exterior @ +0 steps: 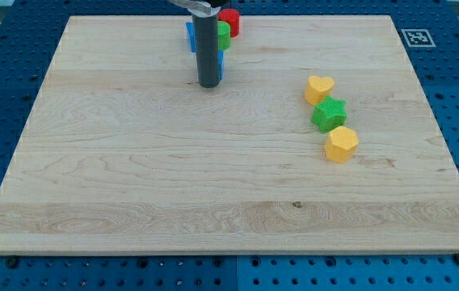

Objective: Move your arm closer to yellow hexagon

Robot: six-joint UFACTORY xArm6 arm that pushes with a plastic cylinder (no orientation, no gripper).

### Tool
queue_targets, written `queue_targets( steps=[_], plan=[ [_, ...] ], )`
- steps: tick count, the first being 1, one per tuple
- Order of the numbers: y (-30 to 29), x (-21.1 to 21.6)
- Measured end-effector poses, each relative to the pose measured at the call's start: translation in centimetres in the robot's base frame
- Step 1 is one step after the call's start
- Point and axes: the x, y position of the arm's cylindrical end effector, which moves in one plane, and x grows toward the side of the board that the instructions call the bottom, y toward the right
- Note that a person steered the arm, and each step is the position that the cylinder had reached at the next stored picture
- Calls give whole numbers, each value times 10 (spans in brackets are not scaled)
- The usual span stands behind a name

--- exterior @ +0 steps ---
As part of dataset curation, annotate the white fiducial marker tag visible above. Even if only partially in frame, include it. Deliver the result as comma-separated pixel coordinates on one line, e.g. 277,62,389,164
402,28,436,48

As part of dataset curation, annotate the green star block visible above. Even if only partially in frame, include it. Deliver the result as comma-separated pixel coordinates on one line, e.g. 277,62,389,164
311,95,347,133

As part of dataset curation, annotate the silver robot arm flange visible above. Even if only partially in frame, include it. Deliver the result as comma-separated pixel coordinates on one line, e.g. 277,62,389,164
168,0,229,18

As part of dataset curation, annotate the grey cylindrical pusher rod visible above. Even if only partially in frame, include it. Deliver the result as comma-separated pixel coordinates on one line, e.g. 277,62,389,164
192,11,220,88

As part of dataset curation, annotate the green cylinder block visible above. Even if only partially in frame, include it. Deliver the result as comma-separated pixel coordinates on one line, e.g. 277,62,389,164
217,21,231,51

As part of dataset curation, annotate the red cylinder block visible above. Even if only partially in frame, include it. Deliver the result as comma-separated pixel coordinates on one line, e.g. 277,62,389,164
218,8,240,38

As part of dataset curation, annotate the yellow hexagon block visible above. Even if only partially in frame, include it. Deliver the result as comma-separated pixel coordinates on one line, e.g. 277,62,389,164
324,126,359,163

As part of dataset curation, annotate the light wooden board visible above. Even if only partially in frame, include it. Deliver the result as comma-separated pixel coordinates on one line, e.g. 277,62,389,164
0,15,459,256

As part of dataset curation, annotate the yellow heart block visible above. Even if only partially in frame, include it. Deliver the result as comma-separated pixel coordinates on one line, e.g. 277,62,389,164
304,75,335,106

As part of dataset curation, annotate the blue flat block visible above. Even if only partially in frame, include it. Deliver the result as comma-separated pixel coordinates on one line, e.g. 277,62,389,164
185,22,224,81

